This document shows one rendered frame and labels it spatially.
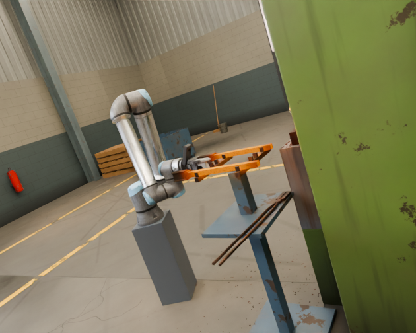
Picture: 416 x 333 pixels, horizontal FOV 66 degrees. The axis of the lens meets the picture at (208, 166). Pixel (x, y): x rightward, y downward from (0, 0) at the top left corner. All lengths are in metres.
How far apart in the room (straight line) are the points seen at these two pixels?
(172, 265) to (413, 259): 1.43
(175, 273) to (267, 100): 8.42
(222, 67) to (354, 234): 9.52
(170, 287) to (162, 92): 10.00
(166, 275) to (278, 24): 1.71
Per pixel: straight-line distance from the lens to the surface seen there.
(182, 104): 11.48
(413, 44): 1.16
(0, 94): 8.86
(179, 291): 2.35
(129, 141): 1.88
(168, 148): 6.54
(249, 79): 10.30
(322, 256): 1.82
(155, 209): 2.17
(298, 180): 1.63
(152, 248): 2.21
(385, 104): 1.19
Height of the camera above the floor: 1.28
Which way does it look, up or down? 12 degrees down
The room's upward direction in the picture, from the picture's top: 19 degrees counter-clockwise
